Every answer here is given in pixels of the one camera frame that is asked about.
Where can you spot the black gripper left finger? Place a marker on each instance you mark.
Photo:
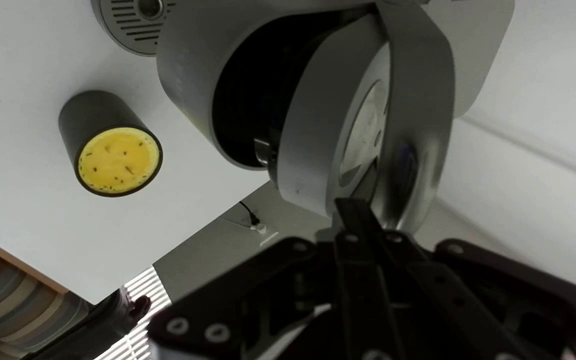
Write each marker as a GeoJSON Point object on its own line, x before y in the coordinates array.
{"type": "Point", "coordinates": [246, 308]}

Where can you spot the striped sofa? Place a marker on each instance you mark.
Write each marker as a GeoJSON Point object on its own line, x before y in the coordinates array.
{"type": "Point", "coordinates": [39, 322]}

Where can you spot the black candle jar yellow wax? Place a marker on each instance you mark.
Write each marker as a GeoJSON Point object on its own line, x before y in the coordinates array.
{"type": "Point", "coordinates": [110, 149]}

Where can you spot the white table board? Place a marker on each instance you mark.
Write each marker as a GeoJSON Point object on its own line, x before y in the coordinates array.
{"type": "Point", "coordinates": [511, 164]}

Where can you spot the grey coffee maker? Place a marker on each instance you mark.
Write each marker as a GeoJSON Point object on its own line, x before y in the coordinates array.
{"type": "Point", "coordinates": [332, 98]}

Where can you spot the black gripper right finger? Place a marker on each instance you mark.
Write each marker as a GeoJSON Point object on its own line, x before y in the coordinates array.
{"type": "Point", "coordinates": [494, 307]}

